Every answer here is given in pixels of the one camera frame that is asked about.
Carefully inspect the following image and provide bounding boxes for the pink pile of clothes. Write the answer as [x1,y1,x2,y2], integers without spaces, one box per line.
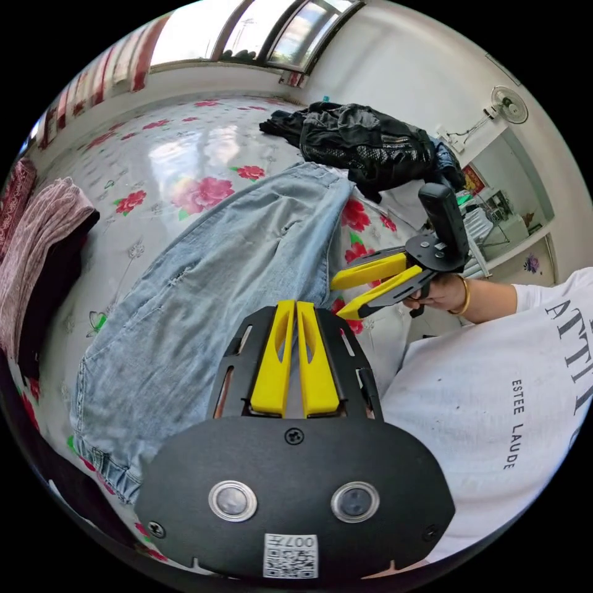
[0,157,101,382]

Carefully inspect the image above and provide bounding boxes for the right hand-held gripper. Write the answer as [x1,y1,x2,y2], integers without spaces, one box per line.
[330,234,469,321]

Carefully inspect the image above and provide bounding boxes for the person's right forearm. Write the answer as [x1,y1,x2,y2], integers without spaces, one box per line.
[447,274,519,326]

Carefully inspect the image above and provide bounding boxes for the person's right hand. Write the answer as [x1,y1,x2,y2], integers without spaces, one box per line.
[402,273,460,317]

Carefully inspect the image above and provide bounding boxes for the white wall fan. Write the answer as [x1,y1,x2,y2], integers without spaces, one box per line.
[481,85,529,125]

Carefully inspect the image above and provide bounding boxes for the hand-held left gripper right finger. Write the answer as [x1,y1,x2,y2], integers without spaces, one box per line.
[296,300,342,417]

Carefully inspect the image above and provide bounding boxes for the window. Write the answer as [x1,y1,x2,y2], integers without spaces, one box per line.
[149,0,368,76]

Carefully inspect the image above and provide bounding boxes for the person's body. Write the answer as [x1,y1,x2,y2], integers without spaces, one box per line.
[379,266,593,562]

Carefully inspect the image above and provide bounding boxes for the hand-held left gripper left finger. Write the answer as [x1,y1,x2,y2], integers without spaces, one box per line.
[250,300,297,419]

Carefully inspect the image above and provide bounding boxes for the light blue jeans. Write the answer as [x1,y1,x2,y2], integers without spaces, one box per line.
[69,161,358,506]

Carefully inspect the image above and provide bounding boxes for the bed with floral sheet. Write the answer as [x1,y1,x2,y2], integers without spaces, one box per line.
[11,95,464,568]

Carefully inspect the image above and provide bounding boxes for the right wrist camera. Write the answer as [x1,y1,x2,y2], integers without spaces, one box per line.
[418,183,469,272]

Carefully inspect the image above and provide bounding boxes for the black pile of clothes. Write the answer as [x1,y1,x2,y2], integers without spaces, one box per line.
[259,101,466,204]

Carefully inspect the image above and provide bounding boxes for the red striped curtain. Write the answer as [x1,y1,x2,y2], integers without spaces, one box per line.
[35,12,173,150]

